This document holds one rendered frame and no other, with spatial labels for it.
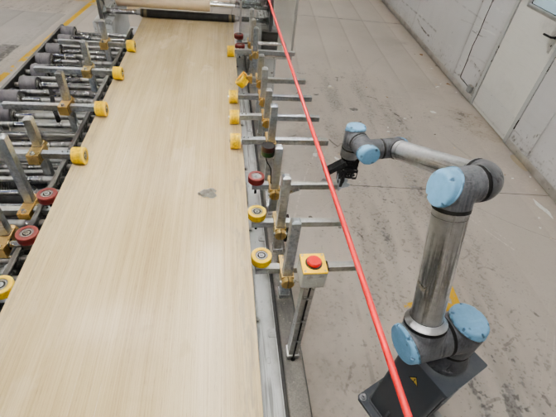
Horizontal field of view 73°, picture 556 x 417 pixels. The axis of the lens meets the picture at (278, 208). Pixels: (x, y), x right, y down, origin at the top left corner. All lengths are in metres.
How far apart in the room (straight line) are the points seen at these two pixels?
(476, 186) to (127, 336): 1.14
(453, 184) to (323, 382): 1.41
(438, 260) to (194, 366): 0.82
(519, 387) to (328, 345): 1.08
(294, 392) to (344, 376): 0.88
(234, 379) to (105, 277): 0.59
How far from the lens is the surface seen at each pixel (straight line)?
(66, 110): 2.37
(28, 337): 1.43
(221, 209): 1.66
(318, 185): 1.91
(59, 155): 2.01
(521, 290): 3.18
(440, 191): 1.21
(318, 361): 2.29
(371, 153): 1.67
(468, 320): 1.59
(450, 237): 1.26
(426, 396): 1.84
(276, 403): 1.51
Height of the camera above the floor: 2.03
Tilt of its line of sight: 42 degrees down
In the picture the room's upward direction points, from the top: 7 degrees clockwise
